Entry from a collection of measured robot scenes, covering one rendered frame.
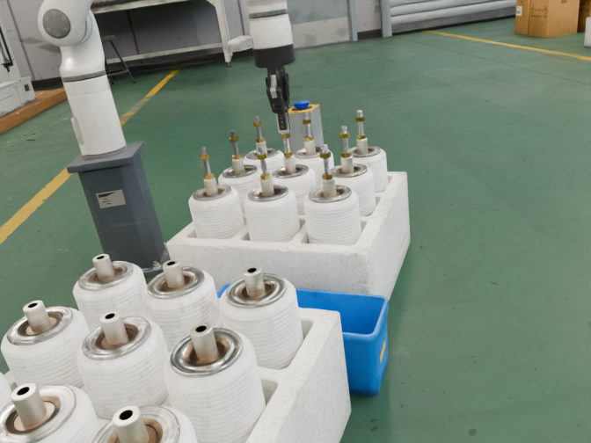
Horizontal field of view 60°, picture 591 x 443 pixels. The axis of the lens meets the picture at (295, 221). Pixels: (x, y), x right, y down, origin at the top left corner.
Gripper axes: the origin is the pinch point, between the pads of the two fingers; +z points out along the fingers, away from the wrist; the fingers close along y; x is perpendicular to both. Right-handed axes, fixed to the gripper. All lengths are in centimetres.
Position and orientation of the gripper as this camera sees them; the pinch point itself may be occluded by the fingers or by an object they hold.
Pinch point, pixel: (283, 121)
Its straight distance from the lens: 100.7
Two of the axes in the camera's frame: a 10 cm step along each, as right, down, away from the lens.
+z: 1.3, 9.0, 4.1
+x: -9.8, 0.7, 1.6
